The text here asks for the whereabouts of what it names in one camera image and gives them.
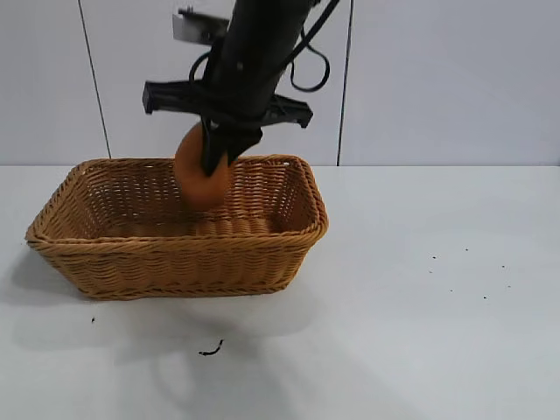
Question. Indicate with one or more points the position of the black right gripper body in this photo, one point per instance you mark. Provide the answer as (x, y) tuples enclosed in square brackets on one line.
[(170, 94)]

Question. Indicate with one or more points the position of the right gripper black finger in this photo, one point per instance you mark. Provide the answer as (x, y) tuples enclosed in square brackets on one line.
[(245, 142), (211, 151)]

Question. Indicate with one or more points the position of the orange fruit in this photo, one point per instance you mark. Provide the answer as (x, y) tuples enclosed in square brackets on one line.
[(197, 186)]

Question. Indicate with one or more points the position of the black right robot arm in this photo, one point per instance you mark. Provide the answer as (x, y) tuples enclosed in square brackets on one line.
[(258, 52)]

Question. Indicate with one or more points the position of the brown woven wicker basket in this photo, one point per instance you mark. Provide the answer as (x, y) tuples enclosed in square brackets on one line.
[(175, 267)]

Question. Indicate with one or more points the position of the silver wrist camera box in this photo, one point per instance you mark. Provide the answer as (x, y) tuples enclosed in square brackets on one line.
[(192, 26)]

